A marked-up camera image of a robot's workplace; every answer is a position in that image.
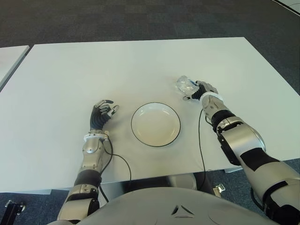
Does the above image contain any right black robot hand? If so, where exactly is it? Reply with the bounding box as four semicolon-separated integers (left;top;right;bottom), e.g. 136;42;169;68
182;80;218;102

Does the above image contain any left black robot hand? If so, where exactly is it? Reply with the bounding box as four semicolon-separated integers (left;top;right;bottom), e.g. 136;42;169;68
90;99;120;132

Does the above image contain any clear plastic water bottle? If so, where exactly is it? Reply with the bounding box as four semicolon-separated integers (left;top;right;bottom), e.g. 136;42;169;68
175;75;200;97

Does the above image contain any white plate with black rim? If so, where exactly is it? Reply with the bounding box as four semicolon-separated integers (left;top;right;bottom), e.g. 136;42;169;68
130;101;181;148

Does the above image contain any pale rounded robot leg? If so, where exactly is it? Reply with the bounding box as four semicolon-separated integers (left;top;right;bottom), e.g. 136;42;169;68
164;173;197;191

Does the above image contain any neighbouring white table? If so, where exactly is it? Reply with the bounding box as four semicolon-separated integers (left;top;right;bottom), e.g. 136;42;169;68
0;45;30;87

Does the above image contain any grey robot torso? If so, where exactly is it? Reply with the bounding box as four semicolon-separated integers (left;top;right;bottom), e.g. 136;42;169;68
49;186;272;225

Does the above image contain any black caster foot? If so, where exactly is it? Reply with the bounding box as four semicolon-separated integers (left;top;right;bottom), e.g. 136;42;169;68
4;200;26;215

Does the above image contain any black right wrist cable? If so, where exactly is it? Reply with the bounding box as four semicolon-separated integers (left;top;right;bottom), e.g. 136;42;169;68
198;109;215;190

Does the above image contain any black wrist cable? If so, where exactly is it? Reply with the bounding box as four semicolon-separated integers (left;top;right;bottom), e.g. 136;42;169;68
198;109;215;190
99;137;132;203

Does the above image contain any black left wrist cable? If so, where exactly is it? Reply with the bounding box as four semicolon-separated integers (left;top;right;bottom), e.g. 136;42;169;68
99;137;132;203

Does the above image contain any metal table bracket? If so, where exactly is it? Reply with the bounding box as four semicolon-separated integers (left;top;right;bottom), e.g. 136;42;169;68
211;183;226;197

